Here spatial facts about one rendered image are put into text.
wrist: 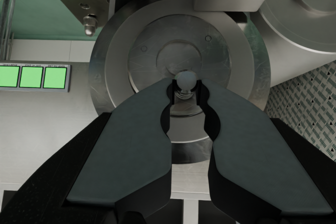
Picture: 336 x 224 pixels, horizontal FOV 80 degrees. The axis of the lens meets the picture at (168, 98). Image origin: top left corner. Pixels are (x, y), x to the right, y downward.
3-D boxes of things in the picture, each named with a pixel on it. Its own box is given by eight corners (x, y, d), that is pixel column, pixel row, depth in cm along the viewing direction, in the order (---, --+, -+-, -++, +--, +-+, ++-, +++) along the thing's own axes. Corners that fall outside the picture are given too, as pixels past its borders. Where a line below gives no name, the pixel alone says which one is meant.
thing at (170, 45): (221, 5, 15) (242, 105, 14) (215, 19, 17) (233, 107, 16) (120, 21, 15) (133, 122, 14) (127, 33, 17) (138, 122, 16)
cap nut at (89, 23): (95, 16, 50) (93, 33, 50) (100, 23, 54) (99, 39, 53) (80, 16, 50) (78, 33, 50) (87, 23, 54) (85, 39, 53)
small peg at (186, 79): (169, 76, 11) (190, 63, 11) (170, 87, 14) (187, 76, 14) (182, 97, 11) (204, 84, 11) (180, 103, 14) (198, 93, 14)
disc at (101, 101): (267, -14, 17) (276, 167, 15) (264, -10, 18) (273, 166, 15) (95, -15, 18) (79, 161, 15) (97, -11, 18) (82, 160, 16)
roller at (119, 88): (252, -3, 16) (258, 145, 14) (204, 77, 42) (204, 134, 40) (109, -4, 16) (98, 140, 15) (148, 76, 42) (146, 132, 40)
